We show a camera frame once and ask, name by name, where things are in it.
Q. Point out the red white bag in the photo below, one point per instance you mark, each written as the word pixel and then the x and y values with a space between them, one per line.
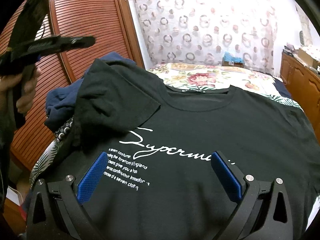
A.
pixel 13 212

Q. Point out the wooden sideboard cabinet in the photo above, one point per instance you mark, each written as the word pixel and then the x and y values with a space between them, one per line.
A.
pixel 303 85

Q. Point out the person's left hand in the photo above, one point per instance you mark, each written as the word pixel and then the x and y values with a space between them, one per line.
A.
pixel 25 102

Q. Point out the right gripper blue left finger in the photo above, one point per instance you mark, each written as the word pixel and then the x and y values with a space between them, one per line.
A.
pixel 89 181

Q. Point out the navy blue garment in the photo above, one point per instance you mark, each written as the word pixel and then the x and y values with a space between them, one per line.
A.
pixel 102 99

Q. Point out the cardboard box on sideboard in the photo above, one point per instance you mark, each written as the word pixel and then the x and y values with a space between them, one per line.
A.
pixel 308 58

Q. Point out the brown louvered wardrobe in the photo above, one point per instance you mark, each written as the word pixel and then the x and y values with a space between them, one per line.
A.
pixel 109 21

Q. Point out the floral leaf bed blanket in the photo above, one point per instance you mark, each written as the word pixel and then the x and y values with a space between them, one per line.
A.
pixel 225 82

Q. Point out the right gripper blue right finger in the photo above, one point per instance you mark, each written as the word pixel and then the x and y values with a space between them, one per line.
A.
pixel 229 175

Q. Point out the blue item on box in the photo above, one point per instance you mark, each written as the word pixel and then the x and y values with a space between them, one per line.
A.
pixel 230 61

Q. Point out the circle patterned curtain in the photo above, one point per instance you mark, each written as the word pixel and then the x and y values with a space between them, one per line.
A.
pixel 203 31

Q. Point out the black printed t-shirt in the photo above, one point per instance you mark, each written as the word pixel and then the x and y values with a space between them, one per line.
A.
pixel 158 183

